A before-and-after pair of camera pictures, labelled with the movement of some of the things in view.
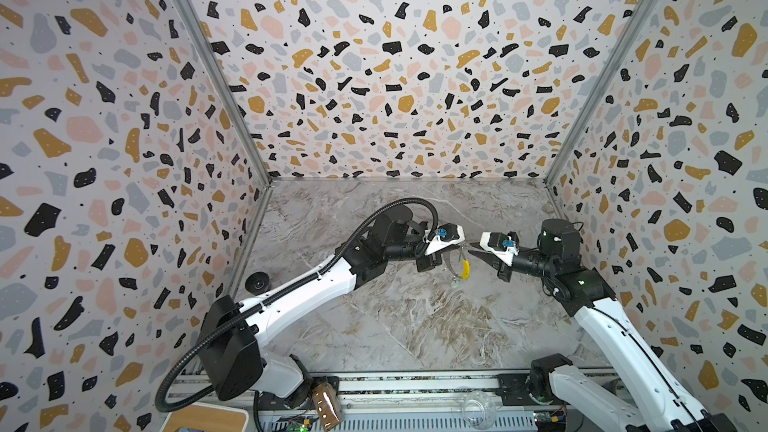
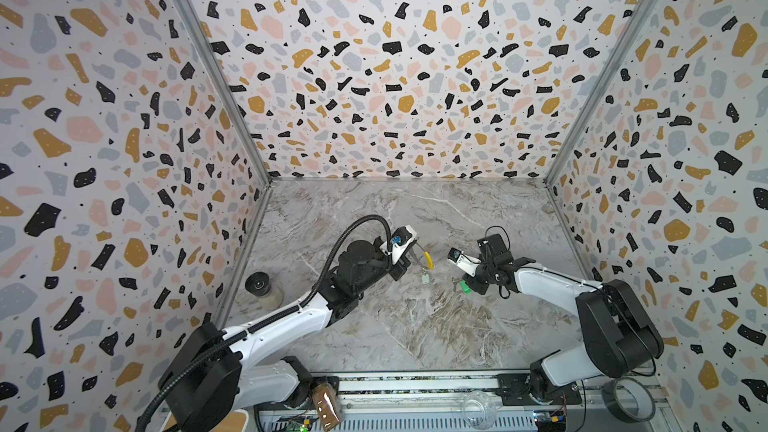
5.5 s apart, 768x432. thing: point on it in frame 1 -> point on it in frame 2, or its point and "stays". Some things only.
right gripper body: (504, 264) -> (477, 273)
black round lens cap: (257, 283) stays
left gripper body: (429, 262) -> (399, 268)
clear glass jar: (479, 409) stays
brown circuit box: (327, 404) stays
